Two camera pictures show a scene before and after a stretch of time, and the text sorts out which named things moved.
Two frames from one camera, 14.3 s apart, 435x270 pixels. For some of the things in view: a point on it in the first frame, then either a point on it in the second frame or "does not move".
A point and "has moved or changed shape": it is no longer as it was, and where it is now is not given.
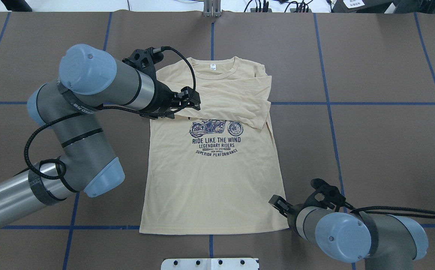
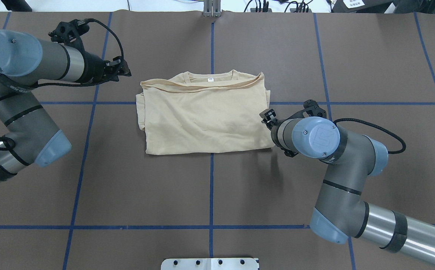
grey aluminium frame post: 212,8 does not move
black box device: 360,6 does not move
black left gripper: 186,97 -> 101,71
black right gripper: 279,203 -> 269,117
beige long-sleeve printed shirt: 215,170 has moved or changed shape
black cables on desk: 302,6 does not move
